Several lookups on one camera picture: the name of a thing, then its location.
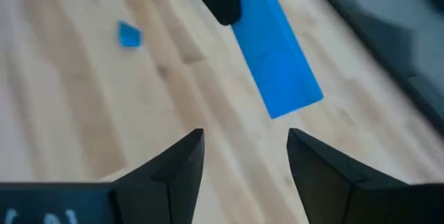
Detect black table edge frame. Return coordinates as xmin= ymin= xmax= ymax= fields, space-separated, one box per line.
xmin=305 ymin=0 xmax=444 ymax=137

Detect blue triangle block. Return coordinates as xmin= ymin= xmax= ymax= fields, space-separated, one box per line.
xmin=117 ymin=19 xmax=144 ymax=49

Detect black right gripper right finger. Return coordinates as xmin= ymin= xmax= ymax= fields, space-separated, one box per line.
xmin=287 ymin=128 xmax=444 ymax=224

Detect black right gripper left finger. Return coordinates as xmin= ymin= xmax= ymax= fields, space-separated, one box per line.
xmin=0 ymin=128 xmax=205 ymax=224

